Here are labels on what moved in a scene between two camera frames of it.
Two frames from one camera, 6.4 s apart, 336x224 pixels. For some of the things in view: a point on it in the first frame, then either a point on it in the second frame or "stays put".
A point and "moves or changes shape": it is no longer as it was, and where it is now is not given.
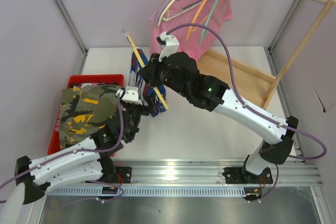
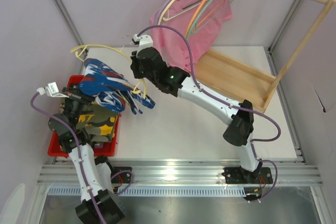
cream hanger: (143, 65) → (82, 48)
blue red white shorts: (154, 95) → (111, 89)
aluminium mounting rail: (292, 172) stays put
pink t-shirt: (193, 16) stays put
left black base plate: (125, 173) stays put
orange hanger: (203, 4) moves or changes shape
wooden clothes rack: (258, 87) stays put
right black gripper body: (151, 71) stays put
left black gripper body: (143, 107) → (72, 94)
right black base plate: (236, 176) stays put
